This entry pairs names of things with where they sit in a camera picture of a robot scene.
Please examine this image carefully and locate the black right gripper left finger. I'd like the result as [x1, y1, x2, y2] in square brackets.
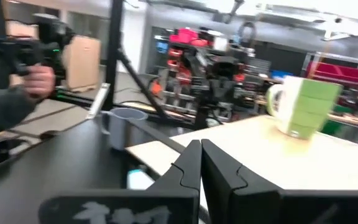
[38, 139, 203, 224]

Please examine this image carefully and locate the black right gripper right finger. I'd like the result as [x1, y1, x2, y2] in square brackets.
[201, 139, 358, 224]

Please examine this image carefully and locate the grey plastic mug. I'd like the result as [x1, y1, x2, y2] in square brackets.
[99, 107, 149, 152]

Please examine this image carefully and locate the green ribbed ceramic mug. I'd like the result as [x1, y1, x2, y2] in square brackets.
[265, 75, 343, 140]

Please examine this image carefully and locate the pink storage bin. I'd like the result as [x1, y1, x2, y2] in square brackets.
[168, 27, 209, 47]

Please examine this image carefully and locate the large cardboard box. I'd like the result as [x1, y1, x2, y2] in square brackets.
[61, 35, 102, 93]

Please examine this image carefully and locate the red storage bin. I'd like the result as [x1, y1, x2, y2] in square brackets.
[305, 60, 358, 85]

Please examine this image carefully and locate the person's hand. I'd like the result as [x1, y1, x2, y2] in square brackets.
[22, 65, 56, 100]

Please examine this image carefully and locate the wooden shelf with black frame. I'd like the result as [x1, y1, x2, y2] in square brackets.
[125, 114, 358, 191]

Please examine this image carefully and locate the black diagonal frame brace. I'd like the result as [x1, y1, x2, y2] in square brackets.
[116, 49, 171, 121]

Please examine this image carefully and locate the aluminium rail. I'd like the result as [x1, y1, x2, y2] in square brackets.
[85, 82, 111, 121]

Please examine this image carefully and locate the black cable loop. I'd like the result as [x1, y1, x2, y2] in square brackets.
[237, 21, 257, 48]

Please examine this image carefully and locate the black rig frame post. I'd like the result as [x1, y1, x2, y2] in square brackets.
[102, 0, 124, 112]

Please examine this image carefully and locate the black teleoperation handle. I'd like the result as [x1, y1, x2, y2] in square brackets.
[0, 14, 75, 82]

